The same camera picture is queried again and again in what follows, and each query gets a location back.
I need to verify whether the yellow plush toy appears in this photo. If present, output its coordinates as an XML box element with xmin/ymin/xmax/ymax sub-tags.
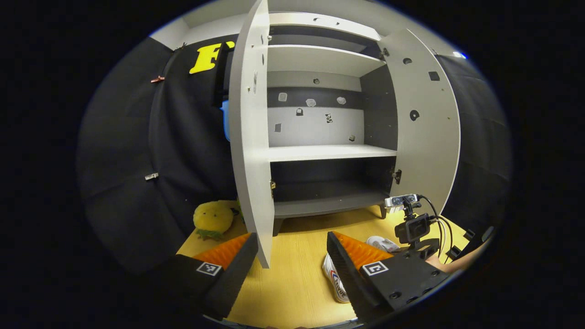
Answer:
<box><xmin>193</xmin><ymin>200</ymin><xmax>234</xmax><ymax>240</ymax></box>

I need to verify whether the black backdrop cloth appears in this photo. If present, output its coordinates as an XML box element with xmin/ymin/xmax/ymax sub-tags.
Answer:
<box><xmin>75</xmin><ymin>37</ymin><xmax>247</xmax><ymax>275</ymax></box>
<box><xmin>434</xmin><ymin>55</ymin><xmax>512</xmax><ymax>233</ymax></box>

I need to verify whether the white and grey shoe cabinet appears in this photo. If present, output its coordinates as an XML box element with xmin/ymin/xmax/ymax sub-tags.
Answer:
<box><xmin>267</xmin><ymin>11</ymin><xmax>398</xmax><ymax>236</ymax></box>

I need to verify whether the white cabinet door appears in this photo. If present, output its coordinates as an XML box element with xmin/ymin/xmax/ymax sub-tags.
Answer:
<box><xmin>228</xmin><ymin>0</ymin><xmax>275</xmax><ymax>269</ymax></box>
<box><xmin>378</xmin><ymin>28</ymin><xmax>461</xmax><ymax>218</ymax></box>

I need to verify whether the grey cabinet shelf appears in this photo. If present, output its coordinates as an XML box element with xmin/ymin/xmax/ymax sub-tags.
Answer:
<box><xmin>274</xmin><ymin>192</ymin><xmax>389</xmax><ymax>218</ymax></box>

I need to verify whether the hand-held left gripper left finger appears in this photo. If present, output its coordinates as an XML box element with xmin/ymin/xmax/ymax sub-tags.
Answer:
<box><xmin>145</xmin><ymin>232</ymin><xmax>260</xmax><ymax>321</ymax></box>

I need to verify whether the black cable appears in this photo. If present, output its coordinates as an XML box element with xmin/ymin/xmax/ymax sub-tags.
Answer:
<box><xmin>418</xmin><ymin>196</ymin><xmax>454</xmax><ymax>259</ymax></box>

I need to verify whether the white canvas shoe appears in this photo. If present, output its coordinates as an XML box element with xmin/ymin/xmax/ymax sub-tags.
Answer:
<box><xmin>367</xmin><ymin>236</ymin><xmax>400</xmax><ymax>253</ymax></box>
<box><xmin>322</xmin><ymin>254</ymin><xmax>350</xmax><ymax>303</ymax></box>

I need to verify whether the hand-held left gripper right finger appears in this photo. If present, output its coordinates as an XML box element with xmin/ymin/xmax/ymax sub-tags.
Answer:
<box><xmin>326</xmin><ymin>231</ymin><xmax>452</xmax><ymax>324</ymax></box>

